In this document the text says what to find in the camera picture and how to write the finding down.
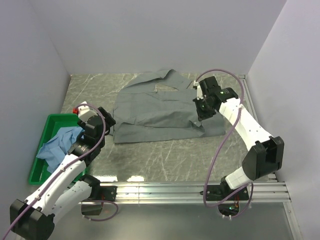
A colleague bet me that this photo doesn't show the grey long sleeve shirt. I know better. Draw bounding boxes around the grey long sleeve shirt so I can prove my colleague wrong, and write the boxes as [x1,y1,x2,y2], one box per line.
[111,69,226,144]

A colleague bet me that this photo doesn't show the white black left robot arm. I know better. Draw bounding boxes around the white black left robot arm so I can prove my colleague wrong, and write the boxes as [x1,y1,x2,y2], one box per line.
[8,102,116,240]

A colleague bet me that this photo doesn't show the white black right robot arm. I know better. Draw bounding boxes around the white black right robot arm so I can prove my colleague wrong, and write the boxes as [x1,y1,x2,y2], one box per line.
[193,76,285,200]

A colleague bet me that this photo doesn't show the blue long sleeve shirt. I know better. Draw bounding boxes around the blue long sleeve shirt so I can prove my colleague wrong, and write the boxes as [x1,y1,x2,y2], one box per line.
[36,126,83,174]

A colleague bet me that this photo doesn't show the green plastic bin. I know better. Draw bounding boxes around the green plastic bin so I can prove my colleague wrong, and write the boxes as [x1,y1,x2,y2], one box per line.
[28,113,83,186]

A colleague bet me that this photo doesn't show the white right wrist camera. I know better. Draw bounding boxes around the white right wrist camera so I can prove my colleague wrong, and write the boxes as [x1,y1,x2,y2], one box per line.
[192,80,204,100]

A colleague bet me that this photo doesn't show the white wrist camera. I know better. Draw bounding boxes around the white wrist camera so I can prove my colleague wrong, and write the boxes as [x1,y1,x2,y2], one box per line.
[192,80,204,100]
[72,105,97,123]

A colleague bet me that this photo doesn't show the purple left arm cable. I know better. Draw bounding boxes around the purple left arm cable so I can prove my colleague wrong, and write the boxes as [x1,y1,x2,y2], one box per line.
[0,103,119,240]

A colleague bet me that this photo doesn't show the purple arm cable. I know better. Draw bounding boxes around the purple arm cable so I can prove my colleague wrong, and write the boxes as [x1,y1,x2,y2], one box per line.
[193,68,254,222]
[0,103,119,240]

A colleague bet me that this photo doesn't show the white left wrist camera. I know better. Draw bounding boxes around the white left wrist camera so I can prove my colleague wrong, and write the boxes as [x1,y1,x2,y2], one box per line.
[72,105,97,123]

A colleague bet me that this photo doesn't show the aluminium side rail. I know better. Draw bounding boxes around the aluminium side rail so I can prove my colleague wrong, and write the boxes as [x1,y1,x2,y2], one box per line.
[239,74,259,122]

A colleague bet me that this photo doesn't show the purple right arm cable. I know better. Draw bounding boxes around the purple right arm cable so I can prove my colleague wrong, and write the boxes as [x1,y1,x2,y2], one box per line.
[193,68,254,222]

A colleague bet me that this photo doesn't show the aluminium mounting rail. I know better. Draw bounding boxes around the aluminium mounting rail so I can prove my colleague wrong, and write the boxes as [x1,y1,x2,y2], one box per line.
[98,182,291,205]

